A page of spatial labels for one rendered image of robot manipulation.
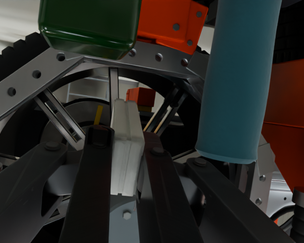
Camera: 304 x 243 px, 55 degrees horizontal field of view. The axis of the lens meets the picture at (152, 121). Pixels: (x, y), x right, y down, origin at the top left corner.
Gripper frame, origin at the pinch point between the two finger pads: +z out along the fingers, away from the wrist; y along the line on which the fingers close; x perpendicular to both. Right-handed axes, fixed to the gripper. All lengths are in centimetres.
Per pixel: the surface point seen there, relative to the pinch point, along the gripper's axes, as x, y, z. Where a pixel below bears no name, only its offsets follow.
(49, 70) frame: -2.7, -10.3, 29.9
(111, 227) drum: -16.0, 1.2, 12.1
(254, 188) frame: -18.3, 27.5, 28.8
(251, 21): 9.2, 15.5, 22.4
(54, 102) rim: -10.2, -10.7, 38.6
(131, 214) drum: -14.4, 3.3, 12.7
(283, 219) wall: -578, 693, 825
